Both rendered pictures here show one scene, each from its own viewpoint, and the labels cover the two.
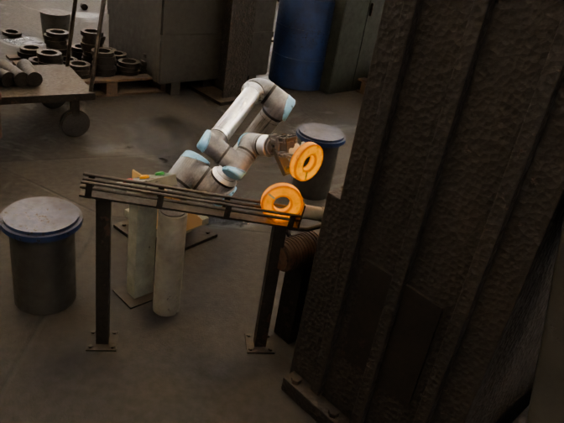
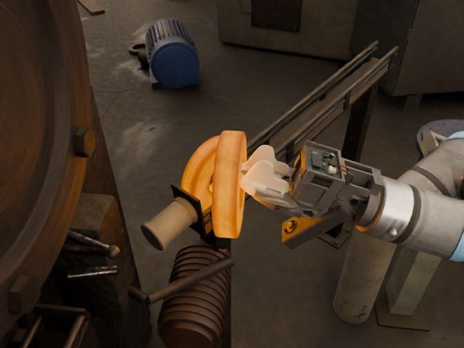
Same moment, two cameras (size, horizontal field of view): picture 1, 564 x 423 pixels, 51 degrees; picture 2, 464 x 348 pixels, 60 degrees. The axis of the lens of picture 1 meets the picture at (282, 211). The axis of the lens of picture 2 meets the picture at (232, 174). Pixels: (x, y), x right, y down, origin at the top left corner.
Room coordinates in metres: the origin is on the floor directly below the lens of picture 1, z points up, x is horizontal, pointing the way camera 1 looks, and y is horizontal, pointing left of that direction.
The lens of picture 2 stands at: (2.49, -0.32, 1.22)
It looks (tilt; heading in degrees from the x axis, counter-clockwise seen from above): 40 degrees down; 145
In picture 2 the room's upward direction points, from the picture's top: straight up
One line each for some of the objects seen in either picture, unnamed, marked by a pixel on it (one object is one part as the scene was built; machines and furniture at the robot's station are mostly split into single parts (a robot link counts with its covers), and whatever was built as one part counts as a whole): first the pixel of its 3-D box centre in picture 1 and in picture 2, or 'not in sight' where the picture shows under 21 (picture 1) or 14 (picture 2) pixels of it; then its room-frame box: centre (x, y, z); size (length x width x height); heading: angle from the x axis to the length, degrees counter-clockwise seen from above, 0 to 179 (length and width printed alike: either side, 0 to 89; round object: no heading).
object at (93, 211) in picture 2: not in sight; (91, 259); (2.01, -0.27, 0.68); 0.11 x 0.08 x 0.24; 48
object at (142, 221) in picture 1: (142, 237); (425, 243); (2.18, 0.59, 0.31); 0.24 x 0.16 x 0.62; 138
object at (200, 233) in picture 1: (166, 226); not in sight; (2.74, 0.61, 0.04); 0.40 x 0.40 x 0.08; 54
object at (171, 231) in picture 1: (169, 261); (367, 259); (2.11, 0.44, 0.26); 0.12 x 0.12 x 0.52
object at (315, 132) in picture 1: (315, 162); not in sight; (3.55, -0.16, 0.22); 0.32 x 0.32 x 0.43
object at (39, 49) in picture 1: (92, 56); not in sight; (4.97, 1.84, 0.22); 1.20 x 0.81 x 0.44; 133
